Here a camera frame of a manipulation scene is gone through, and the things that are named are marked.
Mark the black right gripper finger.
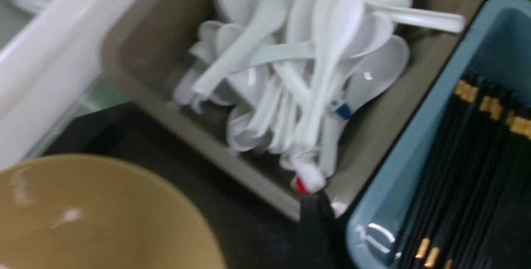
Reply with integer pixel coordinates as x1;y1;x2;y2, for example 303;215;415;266
290;193;353;269

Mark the yellow noodle bowl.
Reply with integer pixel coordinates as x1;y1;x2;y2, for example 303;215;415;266
0;155;227;269

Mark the blue plastic bin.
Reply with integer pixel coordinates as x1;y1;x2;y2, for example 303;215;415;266
346;0;531;269

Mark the bundle of black chopsticks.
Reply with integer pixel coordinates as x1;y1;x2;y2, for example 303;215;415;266
392;71;530;269

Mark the white soup spoon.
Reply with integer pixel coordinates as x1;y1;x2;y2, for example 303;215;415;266
292;0;365;195

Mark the pile of white spoons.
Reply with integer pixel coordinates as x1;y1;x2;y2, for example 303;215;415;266
172;0;465;178

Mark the white plastic tub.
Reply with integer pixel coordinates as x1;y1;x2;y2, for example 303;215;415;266
1;0;135;169

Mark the black plastic serving tray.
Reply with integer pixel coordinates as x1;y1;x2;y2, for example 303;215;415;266
41;103;299;269

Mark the brown plastic bin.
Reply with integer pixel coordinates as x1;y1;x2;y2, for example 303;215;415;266
101;0;463;220

